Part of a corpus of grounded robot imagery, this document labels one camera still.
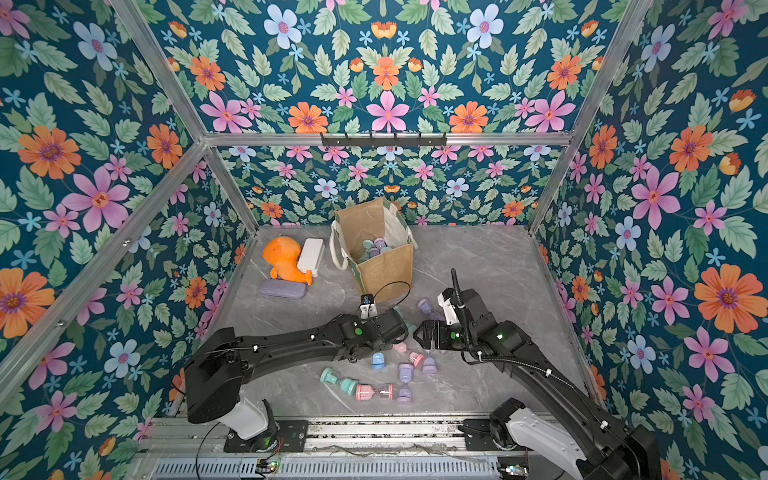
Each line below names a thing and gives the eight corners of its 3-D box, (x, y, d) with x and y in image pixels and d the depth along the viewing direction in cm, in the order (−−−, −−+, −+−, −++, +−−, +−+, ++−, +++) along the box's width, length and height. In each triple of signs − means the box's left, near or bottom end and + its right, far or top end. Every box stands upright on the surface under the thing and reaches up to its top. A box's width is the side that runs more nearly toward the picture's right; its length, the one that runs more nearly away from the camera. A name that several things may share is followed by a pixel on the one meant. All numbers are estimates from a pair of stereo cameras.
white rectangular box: (299, 276, 107) (295, 268, 103) (307, 246, 116) (304, 238, 112) (319, 276, 107) (315, 268, 103) (326, 246, 116) (323, 238, 112)
